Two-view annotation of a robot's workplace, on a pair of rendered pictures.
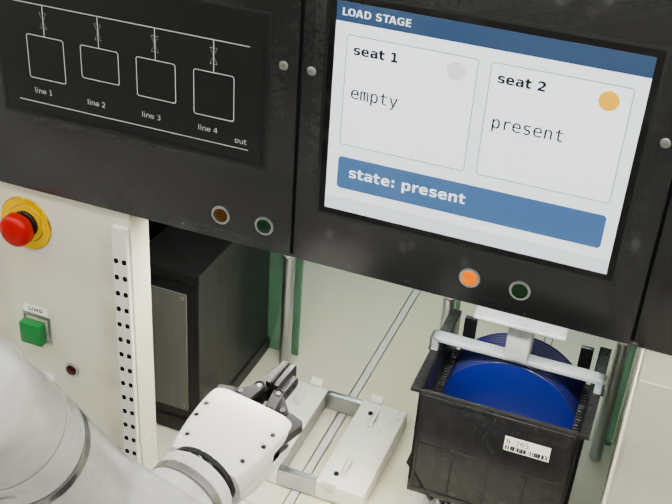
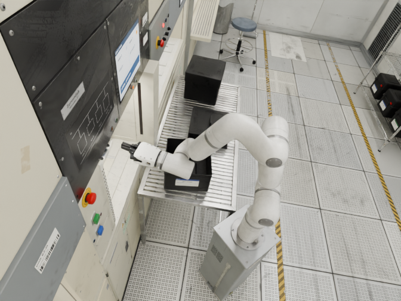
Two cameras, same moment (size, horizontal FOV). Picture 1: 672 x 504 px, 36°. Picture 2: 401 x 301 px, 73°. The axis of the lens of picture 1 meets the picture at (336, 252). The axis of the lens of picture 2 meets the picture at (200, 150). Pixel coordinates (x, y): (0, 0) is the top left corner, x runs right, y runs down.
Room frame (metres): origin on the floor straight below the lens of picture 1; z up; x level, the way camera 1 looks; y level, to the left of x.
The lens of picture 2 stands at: (0.85, 0.89, 2.18)
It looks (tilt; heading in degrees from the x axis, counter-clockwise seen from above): 48 degrees down; 250
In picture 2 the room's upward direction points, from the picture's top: 11 degrees clockwise
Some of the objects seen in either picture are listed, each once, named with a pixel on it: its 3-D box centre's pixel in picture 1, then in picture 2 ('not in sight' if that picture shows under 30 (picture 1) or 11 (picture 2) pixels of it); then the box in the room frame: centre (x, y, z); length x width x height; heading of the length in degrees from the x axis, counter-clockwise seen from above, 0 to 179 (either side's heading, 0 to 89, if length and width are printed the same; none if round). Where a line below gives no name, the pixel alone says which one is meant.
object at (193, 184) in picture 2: not in sight; (187, 164); (0.55, -0.12, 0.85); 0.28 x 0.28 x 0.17; 79
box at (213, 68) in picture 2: not in sight; (204, 80); (0.27, -0.96, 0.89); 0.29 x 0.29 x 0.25; 66
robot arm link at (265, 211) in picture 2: not in sight; (262, 212); (0.29, 0.37, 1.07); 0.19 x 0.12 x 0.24; 66
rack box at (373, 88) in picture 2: not in sight; (385, 87); (-2.49, -1.55, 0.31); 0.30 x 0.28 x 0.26; 68
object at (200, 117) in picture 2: not in sight; (209, 125); (0.32, -0.48, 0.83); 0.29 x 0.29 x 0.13; 73
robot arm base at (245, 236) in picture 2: not in sight; (251, 226); (0.28, 0.34, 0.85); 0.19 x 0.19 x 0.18
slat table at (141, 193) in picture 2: not in sight; (194, 159); (0.38, -0.52, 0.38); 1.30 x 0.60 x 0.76; 71
